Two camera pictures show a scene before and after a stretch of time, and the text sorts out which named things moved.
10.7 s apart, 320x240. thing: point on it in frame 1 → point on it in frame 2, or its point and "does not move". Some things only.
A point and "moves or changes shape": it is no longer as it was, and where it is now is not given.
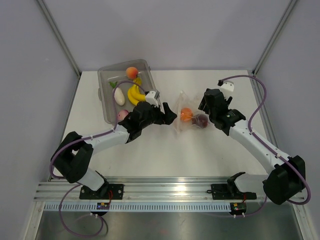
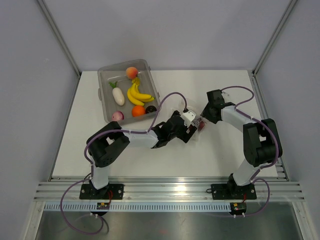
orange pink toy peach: [131, 72] does not move
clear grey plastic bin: [126, 95] does not move
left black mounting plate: [106, 192] does not move
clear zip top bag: [190, 119] moves or changes shape
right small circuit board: [238, 207] does not move
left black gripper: [168, 116] → [184, 136]
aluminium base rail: [150, 189] does not move
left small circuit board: [102, 205] does not move
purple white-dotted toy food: [121, 114] moves or changes shape
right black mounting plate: [230, 192] does not move
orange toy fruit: [186, 114] moves or changes shape
